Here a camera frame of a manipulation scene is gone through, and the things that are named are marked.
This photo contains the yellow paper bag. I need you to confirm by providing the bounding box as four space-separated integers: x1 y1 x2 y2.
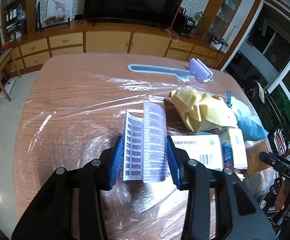
168 88 238 132

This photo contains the blue drawstring bag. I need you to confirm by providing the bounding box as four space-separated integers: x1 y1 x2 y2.
226 90 269 141

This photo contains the purple hair roller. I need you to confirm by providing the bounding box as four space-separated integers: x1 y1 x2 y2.
189 58 213 83

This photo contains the person's right hand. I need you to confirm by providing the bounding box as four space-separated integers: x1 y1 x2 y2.
274 180 289 213

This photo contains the white blue medicine box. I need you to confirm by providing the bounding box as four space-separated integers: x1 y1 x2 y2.
171 134 223 171

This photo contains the brown cardboard piece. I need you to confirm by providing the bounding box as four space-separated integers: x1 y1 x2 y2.
245 140 271 176

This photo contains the blue white carton box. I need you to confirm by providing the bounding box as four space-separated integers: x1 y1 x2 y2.
219 127 248 170

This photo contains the grey table edge trim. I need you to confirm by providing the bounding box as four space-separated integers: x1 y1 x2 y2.
128 64 194 82

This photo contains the wooden tv cabinet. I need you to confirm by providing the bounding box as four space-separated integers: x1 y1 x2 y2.
4 21 224 77

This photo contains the wooden side table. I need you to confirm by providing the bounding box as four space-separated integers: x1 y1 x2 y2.
0 48 22 102

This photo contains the framed giraffe picture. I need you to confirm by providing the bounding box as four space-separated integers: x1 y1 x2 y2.
42 0 74 28

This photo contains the black television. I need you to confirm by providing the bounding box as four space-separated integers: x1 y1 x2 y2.
83 0 182 28

